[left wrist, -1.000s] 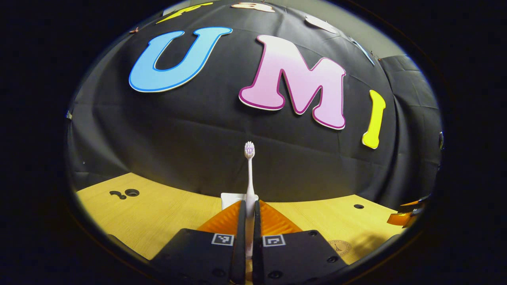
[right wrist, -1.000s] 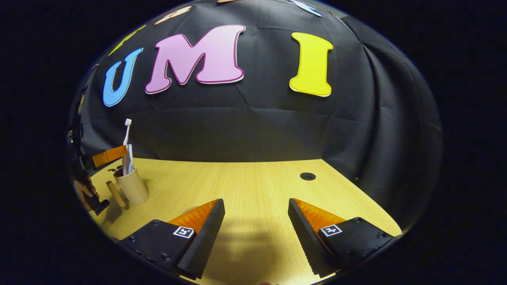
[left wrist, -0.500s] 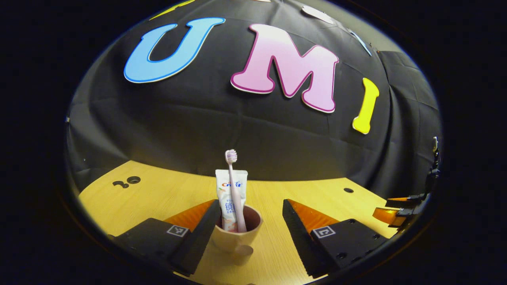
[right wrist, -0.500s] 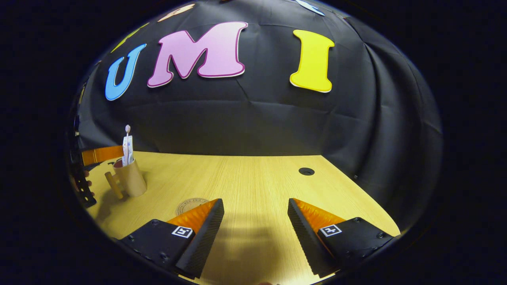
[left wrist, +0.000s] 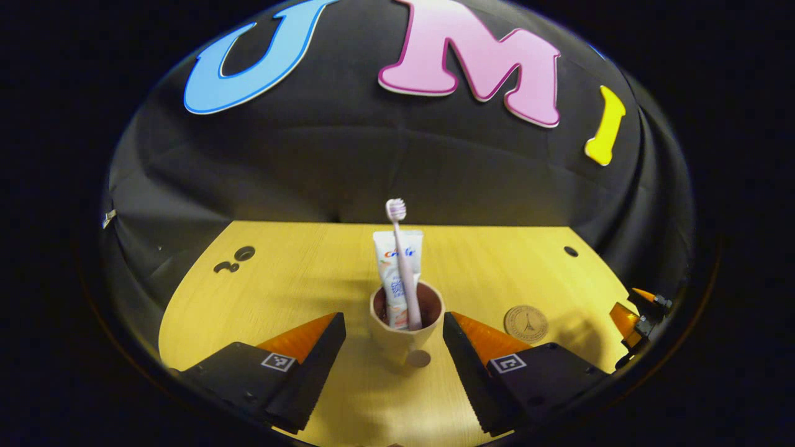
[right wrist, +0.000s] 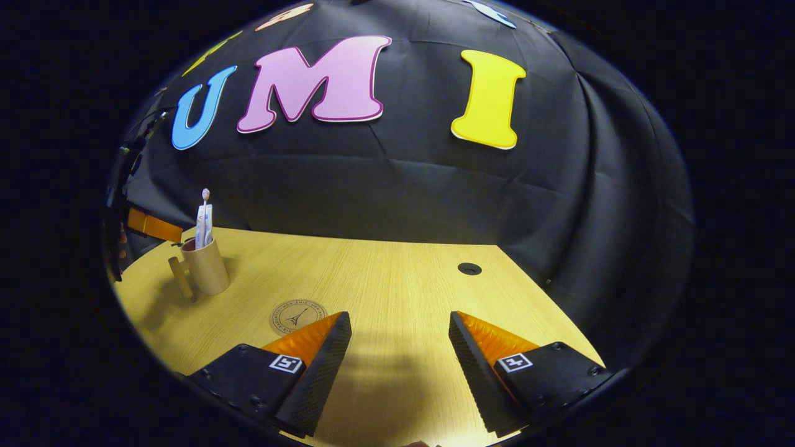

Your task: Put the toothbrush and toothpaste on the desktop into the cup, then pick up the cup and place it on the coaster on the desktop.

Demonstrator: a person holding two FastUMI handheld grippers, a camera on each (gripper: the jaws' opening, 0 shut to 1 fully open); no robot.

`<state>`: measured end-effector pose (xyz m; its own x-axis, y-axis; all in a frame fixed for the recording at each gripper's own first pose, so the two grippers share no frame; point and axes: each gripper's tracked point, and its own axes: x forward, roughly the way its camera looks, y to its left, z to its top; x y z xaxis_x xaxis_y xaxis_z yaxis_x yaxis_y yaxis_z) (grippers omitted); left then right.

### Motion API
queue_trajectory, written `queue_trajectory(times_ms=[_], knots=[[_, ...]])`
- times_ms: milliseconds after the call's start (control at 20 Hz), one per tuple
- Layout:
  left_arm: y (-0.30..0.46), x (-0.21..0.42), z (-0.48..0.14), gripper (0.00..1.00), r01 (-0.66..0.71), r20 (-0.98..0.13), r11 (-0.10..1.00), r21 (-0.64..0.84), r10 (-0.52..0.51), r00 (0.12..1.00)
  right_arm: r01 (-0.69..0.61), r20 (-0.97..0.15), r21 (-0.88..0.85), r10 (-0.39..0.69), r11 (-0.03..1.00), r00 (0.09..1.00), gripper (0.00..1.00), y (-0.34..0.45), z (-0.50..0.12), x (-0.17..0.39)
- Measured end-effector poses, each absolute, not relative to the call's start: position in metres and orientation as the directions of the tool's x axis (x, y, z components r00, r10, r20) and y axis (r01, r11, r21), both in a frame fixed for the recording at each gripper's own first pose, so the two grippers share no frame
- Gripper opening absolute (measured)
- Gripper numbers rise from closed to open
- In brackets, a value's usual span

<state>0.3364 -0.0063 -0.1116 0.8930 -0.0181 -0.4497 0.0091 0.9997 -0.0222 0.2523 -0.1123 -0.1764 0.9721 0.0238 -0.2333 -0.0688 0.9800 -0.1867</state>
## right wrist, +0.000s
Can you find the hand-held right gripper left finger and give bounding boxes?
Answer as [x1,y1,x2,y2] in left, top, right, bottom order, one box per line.
[186,311,353,439]

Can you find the white toothpaste tube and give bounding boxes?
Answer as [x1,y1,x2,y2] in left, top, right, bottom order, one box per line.
[195,204,214,250]

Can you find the black backdrop cloth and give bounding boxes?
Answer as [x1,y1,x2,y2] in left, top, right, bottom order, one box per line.
[106,0,695,367]

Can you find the wooden desktop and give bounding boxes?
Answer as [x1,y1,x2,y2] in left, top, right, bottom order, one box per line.
[112,227,606,447]

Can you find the round cork coaster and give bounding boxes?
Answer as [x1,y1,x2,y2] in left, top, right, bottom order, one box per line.
[269,299,327,336]

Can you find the beige cup with handle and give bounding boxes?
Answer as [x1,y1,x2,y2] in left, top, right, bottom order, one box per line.
[168,235,231,300]

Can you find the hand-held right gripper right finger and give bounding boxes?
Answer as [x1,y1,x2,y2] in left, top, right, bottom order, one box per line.
[448,310,613,438]

